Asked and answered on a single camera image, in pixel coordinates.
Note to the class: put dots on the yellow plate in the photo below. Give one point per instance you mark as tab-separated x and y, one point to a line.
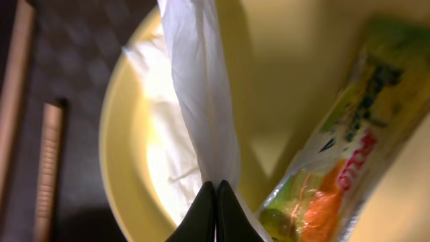
287	62

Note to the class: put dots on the green orange snack wrapper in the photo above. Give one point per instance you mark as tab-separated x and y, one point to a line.
330	179

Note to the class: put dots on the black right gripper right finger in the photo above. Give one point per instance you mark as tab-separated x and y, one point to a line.
232	225

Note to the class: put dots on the dark brown serving tray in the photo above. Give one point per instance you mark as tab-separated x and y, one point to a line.
75	47

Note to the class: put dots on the wooden chopstick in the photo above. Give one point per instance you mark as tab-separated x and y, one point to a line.
13	85
50	153

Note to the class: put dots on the white napkin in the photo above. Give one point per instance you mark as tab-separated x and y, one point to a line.
190	135

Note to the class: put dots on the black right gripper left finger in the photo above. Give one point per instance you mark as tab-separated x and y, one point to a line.
199	223

